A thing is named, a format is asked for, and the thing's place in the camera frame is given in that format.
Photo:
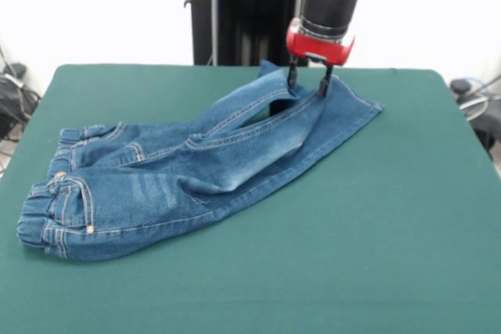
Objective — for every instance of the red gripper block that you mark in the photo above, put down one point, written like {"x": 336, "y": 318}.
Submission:
{"x": 317, "y": 48}

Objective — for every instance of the blue denim jeans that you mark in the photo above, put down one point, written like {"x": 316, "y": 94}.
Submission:
{"x": 176, "y": 185}

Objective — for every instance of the dark green table cloth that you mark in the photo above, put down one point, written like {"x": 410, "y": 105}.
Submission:
{"x": 352, "y": 232}

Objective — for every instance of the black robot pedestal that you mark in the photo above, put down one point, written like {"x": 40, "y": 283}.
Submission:
{"x": 242, "y": 17}

